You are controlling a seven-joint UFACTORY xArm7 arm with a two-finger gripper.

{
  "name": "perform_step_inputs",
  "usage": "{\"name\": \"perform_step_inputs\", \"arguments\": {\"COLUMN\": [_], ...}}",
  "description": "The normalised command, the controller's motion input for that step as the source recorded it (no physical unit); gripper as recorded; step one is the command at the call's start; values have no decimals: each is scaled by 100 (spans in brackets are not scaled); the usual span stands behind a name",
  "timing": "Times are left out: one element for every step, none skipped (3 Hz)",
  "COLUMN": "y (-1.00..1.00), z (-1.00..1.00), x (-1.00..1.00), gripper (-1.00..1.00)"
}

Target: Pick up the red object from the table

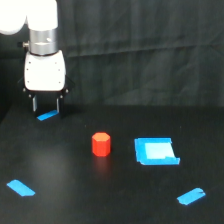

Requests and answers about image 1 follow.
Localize blue tape square marker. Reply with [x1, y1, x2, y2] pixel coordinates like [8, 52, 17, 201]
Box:
[134, 138, 180, 165]

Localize blue tape strip front left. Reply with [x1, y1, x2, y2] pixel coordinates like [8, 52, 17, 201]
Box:
[7, 180, 35, 197]

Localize blue tape strip front right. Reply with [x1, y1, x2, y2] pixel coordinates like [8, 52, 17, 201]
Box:
[177, 188, 206, 205]

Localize red hexagonal block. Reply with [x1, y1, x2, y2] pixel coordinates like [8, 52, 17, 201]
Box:
[92, 132, 111, 157]

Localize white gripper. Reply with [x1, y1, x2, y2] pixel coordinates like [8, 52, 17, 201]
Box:
[18, 50, 75, 118]

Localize blue tape strip back left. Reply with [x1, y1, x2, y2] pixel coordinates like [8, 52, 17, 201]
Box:
[37, 110, 58, 121]

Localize blue tape strip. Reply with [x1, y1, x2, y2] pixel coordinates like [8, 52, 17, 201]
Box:
[177, 188, 206, 205]
[7, 180, 35, 197]
[37, 110, 58, 121]

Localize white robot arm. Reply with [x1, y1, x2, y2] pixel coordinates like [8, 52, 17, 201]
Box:
[0, 0, 74, 114]

